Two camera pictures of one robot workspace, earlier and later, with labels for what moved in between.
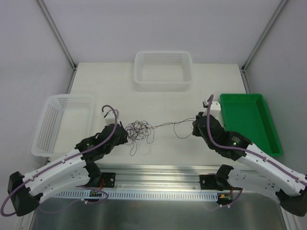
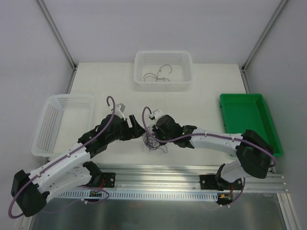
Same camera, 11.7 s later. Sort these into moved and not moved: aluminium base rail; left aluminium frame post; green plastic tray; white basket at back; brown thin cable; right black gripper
Moved: right black gripper; brown thin cable
Not moved: left aluminium frame post; green plastic tray; white basket at back; aluminium base rail
